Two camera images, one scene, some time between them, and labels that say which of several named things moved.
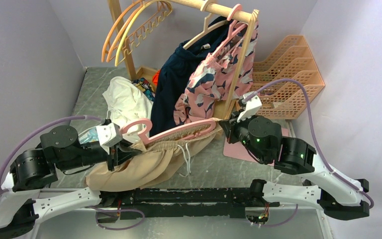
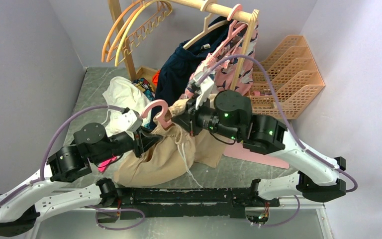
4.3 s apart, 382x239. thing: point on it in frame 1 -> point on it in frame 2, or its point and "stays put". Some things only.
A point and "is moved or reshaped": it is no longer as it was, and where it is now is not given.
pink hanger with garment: [231, 35] stays put
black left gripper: [121, 153] -> [142, 141]
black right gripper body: [238, 131] -> [202, 118]
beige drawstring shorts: [143, 166] -> [212, 100]
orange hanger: [109, 38] stays put
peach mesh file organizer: [285, 100] stays put
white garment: [126, 103] stays put
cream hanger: [206, 28] stays put
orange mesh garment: [155, 77] stays put
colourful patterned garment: [144, 85] stays put
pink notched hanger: [146, 134] is moved or reshaped
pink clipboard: [236, 151] stays put
